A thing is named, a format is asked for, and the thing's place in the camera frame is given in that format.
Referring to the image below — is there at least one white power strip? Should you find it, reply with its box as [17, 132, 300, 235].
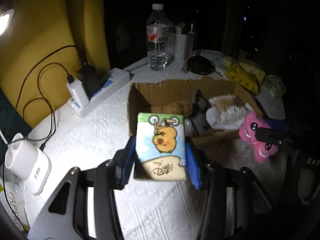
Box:
[67, 67, 132, 117]

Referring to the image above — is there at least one pink plush toy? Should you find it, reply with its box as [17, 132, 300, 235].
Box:
[234, 112, 279, 164]

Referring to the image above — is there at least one dark green curtain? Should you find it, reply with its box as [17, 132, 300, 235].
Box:
[0, 90, 33, 145]

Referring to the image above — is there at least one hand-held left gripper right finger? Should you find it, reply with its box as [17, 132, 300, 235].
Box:
[186, 139, 273, 240]

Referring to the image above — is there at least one grey dotted glove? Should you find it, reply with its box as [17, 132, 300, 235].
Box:
[185, 90, 213, 135]

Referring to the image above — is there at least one yellow packet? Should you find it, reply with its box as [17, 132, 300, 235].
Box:
[225, 64, 259, 93]

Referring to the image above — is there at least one brown plush bear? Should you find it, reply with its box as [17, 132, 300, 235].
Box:
[162, 101, 194, 118]

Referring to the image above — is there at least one cardboard box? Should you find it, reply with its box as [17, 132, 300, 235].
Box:
[127, 76, 264, 143]

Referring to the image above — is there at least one yellow curtain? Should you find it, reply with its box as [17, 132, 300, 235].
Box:
[0, 0, 111, 128]

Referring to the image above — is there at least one black round pan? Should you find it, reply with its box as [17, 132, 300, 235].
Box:
[187, 56, 216, 75]

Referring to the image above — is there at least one white printed paper bag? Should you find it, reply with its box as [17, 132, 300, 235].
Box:
[0, 180, 31, 233]

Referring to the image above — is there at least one white charger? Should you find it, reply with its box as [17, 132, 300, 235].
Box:
[66, 80, 90, 108]

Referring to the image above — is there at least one white crumpled cloth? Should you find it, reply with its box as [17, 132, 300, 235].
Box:
[214, 56, 233, 68]

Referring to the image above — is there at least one pale yellow tissue pack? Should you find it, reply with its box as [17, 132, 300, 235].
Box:
[240, 61, 266, 81]

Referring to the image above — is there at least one clear water bottle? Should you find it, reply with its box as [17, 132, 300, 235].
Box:
[146, 4, 175, 70]

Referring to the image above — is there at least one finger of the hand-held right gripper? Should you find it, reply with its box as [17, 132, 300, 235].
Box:
[264, 119, 293, 134]
[254, 127, 288, 146]

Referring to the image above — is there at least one white perforated pen holder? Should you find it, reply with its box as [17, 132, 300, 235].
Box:
[167, 32, 188, 61]

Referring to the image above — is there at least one black power adapter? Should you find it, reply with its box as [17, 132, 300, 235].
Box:
[77, 64, 103, 98]

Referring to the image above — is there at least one crumpled plastic bag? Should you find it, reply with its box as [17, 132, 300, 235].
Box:
[262, 75, 287, 98]

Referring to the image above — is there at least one white brush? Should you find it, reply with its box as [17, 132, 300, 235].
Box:
[209, 94, 248, 123]

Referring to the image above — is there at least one black cable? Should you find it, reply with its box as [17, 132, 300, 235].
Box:
[10, 45, 78, 150]

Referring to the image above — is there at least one cartoon printed tissue packet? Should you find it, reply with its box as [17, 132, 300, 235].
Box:
[134, 112, 188, 182]

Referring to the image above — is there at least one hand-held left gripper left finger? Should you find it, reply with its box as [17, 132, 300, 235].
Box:
[27, 135, 137, 240]

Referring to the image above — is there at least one white desk lamp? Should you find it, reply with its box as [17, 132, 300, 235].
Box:
[0, 9, 52, 195]

